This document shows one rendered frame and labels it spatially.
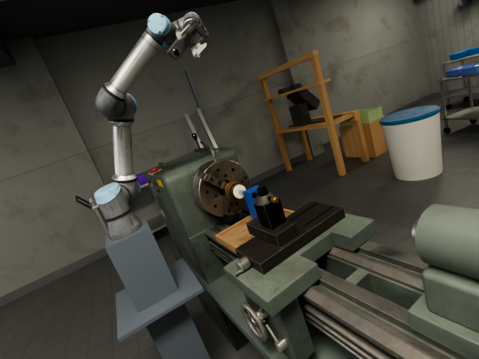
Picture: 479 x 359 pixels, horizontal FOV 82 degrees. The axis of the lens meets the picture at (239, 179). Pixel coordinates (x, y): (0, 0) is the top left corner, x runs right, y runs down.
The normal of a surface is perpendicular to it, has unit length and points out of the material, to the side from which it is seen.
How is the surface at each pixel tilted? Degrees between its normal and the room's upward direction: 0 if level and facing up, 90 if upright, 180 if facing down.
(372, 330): 26
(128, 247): 90
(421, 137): 94
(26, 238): 90
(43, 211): 90
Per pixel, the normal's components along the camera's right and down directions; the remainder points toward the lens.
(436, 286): -0.81, 0.40
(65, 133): 0.43, 0.10
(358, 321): -0.64, -0.65
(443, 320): -0.32, -0.91
